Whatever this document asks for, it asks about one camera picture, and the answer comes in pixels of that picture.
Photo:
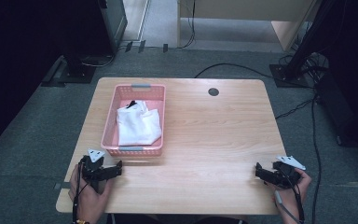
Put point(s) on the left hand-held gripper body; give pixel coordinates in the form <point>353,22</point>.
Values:
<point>90,168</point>

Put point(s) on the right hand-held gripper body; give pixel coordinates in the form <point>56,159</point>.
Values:
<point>286,172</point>

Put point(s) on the white garment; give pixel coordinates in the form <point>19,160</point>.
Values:
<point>138,126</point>

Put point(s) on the pink plastic basket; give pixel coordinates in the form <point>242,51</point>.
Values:
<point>136,93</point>

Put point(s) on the person's right hand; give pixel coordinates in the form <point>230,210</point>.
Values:
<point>289,197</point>

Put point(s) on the person's left hand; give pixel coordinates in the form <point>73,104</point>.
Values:
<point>90,199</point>

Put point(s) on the grey floor tape strip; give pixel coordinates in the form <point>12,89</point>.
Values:
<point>62,185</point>

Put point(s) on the person's dark clothing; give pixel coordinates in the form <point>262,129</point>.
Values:
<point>174,219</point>

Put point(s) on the black box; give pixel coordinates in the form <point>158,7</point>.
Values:
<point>338,105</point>

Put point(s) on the black metal stand flat base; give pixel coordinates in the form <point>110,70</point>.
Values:
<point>71,73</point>

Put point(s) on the dark floor tape strip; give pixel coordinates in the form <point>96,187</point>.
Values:
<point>141,46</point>
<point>165,48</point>
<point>129,46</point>

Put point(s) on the black slanted stand with base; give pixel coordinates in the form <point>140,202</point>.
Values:
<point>304,40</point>

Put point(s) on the black curtain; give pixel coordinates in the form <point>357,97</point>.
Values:
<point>21,46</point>

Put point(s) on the grey monitor cabinet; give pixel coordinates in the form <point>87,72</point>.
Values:
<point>113,21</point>

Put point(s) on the light wooden desk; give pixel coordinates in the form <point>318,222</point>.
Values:
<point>245,11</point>

